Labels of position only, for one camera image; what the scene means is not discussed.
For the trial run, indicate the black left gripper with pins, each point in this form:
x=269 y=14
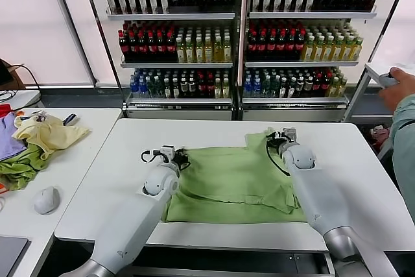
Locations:
x=181 y=158

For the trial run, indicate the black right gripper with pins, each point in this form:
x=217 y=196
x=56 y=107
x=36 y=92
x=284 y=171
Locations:
x=275 y=139

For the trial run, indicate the light green T-shirt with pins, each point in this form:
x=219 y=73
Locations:
x=227 y=186

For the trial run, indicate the grey handheld controller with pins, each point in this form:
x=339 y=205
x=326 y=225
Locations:
x=386 y=80

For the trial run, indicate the forearm in grey-green sleeve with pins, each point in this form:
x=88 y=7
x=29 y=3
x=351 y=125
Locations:
x=403 y=134

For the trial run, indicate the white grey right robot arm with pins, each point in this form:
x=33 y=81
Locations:
x=324 y=199

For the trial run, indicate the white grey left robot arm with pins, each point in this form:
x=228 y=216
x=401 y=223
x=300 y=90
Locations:
x=129 y=218

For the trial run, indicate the person's hand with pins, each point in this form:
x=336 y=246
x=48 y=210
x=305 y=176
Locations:
x=402 y=89

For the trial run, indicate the metal drink shelving unit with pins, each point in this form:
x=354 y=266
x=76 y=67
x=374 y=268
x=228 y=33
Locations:
x=291 y=114

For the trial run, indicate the silver shelf board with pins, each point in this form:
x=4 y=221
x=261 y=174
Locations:
x=178 y=102
x=301 y=63
x=172 y=16
x=176 y=65
x=295 y=101
x=311 y=15

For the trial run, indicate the glass door drinks fridge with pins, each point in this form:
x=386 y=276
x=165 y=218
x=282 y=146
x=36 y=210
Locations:
x=178 y=113

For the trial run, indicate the clear bottle white cap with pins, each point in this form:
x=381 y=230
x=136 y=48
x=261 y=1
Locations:
x=291 y=88
x=283 y=88

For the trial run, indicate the green soda bottle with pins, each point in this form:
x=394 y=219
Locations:
x=266 y=87
x=149 y=88
x=275 y=87
x=158 y=88

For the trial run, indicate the blue water bottle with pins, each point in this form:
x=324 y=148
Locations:
x=257 y=87
x=133 y=87
x=142 y=87
x=248 y=87

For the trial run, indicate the small dark bottle white cap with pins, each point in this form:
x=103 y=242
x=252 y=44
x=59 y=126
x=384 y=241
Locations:
x=175 y=88
x=308 y=87
x=167 y=88
x=183 y=87
x=300 y=87
x=192 y=87

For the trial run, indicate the small cola bottle red cap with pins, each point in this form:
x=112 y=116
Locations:
x=325 y=85
x=317 y=85
x=210 y=86
x=201 y=86

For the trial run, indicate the small yellow drink bottle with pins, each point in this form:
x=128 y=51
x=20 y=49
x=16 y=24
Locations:
x=218 y=88
x=225 y=88
x=341 y=87
x=333 y=88

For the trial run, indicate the pink white garment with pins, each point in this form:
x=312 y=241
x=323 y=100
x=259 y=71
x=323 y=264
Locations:
x=377 y=132

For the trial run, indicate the blue white eraser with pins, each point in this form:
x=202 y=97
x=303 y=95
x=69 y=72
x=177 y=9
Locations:
x=69 y=118

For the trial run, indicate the pale yellow garment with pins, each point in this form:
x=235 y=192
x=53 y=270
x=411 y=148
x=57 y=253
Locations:
x=52 y=134

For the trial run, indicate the white computer mouse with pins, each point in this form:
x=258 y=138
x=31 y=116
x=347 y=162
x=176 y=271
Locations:
x=47 y=200

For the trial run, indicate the small white purple toy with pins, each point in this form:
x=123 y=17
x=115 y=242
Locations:
x=40 y=116

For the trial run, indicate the olive green crumpled garment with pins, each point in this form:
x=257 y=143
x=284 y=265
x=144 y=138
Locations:
x=19 y=166

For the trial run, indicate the grey slanted metal pole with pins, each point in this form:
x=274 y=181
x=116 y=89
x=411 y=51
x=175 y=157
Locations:
x=72 y=24

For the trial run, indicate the purple garment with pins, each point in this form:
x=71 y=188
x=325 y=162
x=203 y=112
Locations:
x=8 y=137

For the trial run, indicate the small orange item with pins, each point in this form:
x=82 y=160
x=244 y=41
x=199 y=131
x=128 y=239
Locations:
x=1 y=189

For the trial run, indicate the brown cardboard box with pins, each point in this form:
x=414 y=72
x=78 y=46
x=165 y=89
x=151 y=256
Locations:
x=16 y=77

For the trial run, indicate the red garment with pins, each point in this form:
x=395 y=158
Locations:
x=4 y=109

